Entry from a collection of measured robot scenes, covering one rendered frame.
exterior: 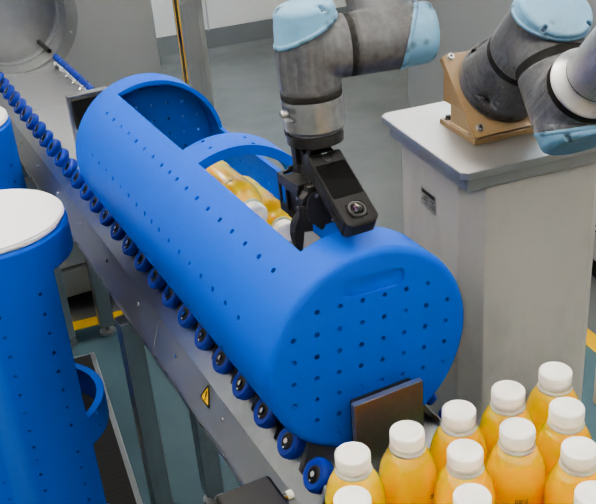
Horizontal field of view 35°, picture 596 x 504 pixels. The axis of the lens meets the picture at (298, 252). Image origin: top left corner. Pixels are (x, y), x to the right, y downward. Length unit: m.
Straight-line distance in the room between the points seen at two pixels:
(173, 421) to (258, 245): 1.76
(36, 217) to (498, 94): 0.85
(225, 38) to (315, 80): 5.42
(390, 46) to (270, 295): 0.32
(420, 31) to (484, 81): 0.49
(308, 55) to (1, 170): 1.37
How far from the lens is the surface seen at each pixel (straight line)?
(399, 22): 1.13
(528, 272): 1.69
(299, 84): 1.11
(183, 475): 2.72
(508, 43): 1.53
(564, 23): 1.50
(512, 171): 1.58
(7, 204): 1.88
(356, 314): 1.14
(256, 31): 6.58
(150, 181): 1.50
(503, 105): 1.62
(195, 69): 2.53
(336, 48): 1.11
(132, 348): 2.24
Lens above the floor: 1.76
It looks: 28 degrees down
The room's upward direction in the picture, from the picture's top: 5 degrees counter-clockwise
